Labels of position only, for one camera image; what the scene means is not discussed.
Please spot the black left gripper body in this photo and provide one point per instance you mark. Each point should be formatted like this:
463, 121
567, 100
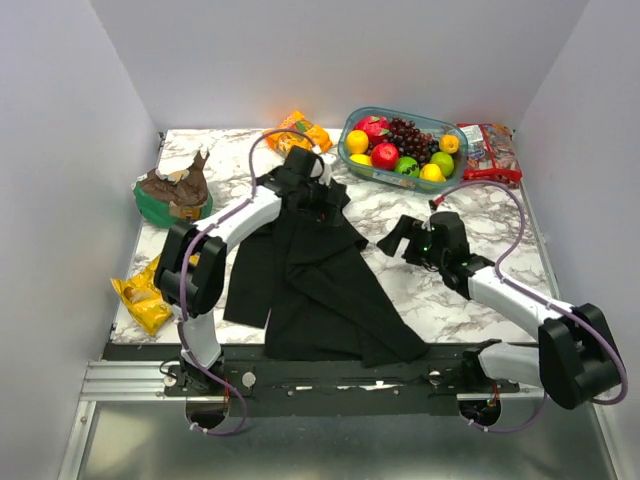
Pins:
311, 203

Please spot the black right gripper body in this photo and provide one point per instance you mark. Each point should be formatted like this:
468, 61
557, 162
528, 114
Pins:
419, 249

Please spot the black button-up shirt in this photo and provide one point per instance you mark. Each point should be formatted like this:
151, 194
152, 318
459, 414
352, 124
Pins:
305, 283

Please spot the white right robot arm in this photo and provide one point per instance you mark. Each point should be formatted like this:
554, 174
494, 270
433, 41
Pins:
575, 359

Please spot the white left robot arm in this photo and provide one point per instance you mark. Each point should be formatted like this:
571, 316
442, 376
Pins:
191, 270

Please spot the orange snack packet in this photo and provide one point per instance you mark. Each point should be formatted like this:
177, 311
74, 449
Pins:
301, 132

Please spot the small yellow lemon front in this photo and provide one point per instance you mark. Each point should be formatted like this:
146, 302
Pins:
361, 159

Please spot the yellow lemon left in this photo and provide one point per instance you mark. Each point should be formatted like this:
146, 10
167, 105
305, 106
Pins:
357, 142

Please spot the yellow lemon front right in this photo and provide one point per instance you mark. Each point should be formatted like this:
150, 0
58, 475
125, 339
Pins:
432, 173

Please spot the green apple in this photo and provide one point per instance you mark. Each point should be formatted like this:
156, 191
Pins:
444, 161

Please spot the red apple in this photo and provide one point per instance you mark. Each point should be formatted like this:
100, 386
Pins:
384, 156

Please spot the red dragon fruit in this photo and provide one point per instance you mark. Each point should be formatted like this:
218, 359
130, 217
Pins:
375, 127

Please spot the teal plastic fruit container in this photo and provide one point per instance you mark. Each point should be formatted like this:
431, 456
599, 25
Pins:
436, 127

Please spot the red candy bag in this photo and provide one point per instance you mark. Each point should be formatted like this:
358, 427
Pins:
491, 154

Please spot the yellow-orange peach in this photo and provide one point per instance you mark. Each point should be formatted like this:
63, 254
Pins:
449, 144

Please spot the dark red grape bunch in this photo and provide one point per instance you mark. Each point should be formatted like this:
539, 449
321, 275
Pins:
410, 141

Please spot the green brown crumpled bag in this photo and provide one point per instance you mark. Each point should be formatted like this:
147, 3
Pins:
176, 189

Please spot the yellow Lays chips bag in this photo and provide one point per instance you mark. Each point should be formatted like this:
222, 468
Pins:
144, 302

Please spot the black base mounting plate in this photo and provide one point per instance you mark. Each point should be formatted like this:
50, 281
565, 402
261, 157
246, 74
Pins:
244, 382

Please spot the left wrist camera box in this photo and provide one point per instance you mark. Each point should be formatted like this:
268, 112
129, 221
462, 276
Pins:
322, 169

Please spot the aluminium rail frame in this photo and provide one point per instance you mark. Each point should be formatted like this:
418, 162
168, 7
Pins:
126, 428

